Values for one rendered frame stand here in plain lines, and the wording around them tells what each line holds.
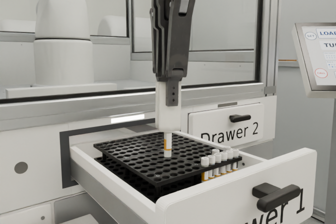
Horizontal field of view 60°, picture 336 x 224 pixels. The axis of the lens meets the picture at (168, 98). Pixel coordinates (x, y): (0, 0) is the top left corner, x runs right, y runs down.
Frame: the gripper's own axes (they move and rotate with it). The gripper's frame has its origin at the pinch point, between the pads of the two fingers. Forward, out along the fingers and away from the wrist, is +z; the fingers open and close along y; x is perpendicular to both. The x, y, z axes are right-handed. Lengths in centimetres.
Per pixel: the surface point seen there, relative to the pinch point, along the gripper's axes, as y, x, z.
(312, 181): -3.2, -22.4, 12.4
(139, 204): -4.9, 4.9, 11.6
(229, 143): 32.7, -27.3, 17.8
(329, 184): 52, -84, 46
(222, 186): -10.2, -3.6, 7.7
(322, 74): 42, -66, 0
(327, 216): 51, -84, 59
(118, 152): 12.5, 5.5, 10.7
